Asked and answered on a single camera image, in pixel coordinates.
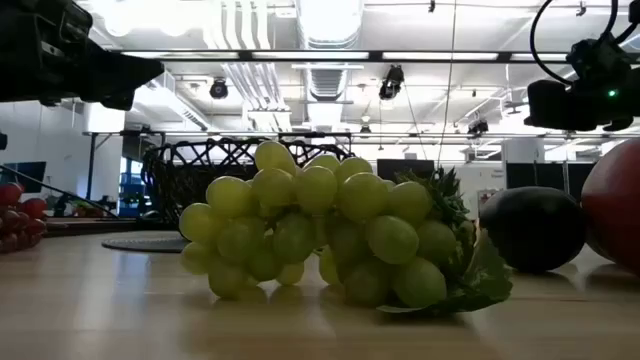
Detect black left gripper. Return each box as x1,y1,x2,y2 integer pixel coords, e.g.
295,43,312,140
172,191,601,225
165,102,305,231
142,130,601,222
0,0,166,112

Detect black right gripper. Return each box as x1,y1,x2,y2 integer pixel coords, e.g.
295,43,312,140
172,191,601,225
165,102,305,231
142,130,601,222
523,78,640,133

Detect dark avocado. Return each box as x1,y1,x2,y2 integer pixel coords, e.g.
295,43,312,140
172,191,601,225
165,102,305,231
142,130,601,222
478,186,587,275

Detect red grape bunch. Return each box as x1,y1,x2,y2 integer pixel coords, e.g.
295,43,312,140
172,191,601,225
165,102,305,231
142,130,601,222
0,182,49,254

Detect green grape bunch with leaf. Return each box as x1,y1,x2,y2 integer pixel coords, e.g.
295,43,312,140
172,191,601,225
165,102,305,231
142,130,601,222
178,140,514,316

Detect black partition panels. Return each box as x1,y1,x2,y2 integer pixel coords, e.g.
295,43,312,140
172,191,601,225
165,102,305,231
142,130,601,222
505,162,596,202

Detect blue cabinet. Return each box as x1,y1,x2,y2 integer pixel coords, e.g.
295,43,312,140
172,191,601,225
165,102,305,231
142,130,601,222
119,172,145,219

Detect large red fruit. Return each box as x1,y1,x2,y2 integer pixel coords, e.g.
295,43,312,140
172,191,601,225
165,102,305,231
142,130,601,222
580,138,640,277

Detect white shelf with red bins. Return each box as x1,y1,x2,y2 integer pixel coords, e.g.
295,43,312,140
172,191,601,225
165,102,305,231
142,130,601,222
477,188,501,217

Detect potted green plant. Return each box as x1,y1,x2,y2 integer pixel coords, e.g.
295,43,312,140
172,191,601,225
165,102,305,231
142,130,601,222
424,166,464,201

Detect monitor with blue screen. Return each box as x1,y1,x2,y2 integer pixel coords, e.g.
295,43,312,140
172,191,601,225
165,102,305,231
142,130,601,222
0,161,47,194

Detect round grey placemat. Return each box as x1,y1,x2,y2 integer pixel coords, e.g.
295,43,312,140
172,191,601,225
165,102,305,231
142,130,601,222
101,235,190,254

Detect black computer monitor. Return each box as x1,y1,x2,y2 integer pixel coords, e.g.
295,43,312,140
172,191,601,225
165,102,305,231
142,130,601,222
376,158,435,183

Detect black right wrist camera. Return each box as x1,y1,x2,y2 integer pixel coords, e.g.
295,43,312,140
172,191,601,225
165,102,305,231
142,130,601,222
566,37,635,89

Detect black frame post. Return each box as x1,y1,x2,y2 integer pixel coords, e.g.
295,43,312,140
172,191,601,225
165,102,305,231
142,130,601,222
86,132,99,201

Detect black wire basket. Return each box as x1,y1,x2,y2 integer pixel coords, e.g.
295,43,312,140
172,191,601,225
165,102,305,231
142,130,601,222
141,137,356,227

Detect thin hanging cable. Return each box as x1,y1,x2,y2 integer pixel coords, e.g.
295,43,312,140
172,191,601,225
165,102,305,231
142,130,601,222
436,0,458,170

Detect thin black left cable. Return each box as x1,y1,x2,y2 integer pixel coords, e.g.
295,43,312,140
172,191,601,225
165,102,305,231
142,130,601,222
0,164,120,220

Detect black overhead rail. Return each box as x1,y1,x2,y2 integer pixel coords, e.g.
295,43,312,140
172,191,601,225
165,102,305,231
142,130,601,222
109,49,569,64

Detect silver ceiling air duct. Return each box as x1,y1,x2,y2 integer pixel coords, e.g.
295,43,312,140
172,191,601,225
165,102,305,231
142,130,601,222
294,0,365,126

